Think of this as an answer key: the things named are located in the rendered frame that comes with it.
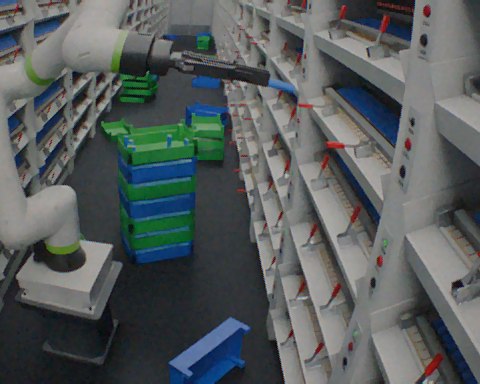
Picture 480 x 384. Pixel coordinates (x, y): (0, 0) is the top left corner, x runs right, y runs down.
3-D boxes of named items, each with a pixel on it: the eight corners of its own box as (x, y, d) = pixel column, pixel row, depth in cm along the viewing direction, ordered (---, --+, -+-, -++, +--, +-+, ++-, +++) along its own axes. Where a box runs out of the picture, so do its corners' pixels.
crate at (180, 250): (132, 265, 198) (131, 250, 195) (121, 242, 214) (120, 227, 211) (193, 254, 212) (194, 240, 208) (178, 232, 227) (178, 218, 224)
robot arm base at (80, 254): (12, 258, 131) (9, 243, 128) (33, 237, 144) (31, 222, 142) (74, 277, 128) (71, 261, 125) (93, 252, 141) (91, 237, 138)
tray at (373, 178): (386, 226, 71) (380, 175, 67) (309, 114, 125) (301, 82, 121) (480, 192, 70) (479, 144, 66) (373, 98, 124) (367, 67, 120)
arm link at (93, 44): (57, 79, 85) (51, 48, 75) (75, 36, 90) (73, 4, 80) (117, 88, 88) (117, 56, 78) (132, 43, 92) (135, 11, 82)
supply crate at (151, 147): (128, 165, 177) (128, 146, 174) (117, 148, 193) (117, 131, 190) (197, 156, 190) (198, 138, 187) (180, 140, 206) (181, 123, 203)
